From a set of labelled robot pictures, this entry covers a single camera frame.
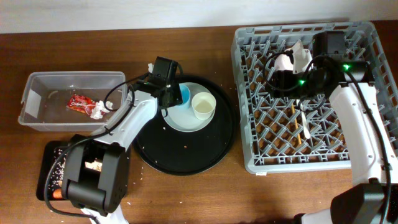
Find grey dishwasher rack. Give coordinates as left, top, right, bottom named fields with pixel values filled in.
left=231, top=22, right=397, bottom=175

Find red snack wrapper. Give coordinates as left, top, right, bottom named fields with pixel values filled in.
left=67, top=94, right=96, bottom=115

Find rice and peanut scraps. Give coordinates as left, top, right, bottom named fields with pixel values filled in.
left=48, top=156, right=102, bottom=192

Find light grey plate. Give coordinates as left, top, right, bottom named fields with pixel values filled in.
left=160, top=82, right=216, bottom=133

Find round black serving tray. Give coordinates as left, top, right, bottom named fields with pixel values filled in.
left=132, top=75, right=238, bottom=175

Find wooden chopstick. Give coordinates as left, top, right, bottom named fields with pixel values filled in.
left=291, top=103, right=302, bottom=145

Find white cup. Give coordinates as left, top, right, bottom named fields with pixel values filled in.
left=192, top=92, right=216, bottom=120

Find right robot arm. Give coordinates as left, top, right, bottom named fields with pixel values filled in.
left=266, top=56, right=397, bottom=223

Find pink bowl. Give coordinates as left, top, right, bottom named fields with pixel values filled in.
left=274, top=40, right=312, bottom=74

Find clear plastic bin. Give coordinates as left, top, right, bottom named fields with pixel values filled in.
left=18, top=71, right=126, bottom=132

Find white plastic fork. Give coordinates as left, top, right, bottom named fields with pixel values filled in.
left=296, top=100, right=311, bottom=139

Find orange carrot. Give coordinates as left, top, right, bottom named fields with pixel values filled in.
left=52, top=189, right=63, bottom=200

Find white tissue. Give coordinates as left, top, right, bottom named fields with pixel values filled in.
left=90, top=101, right=113, bottom=119

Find black rectangular tray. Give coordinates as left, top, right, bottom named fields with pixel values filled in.
left=36, top=141, right=68, bottom=201

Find blue cup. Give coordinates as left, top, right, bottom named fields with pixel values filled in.
left=178, top=83, right=191, bottom=110

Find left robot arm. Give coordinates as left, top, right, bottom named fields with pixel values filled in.
left=62, top=81, right=183, bottom=223

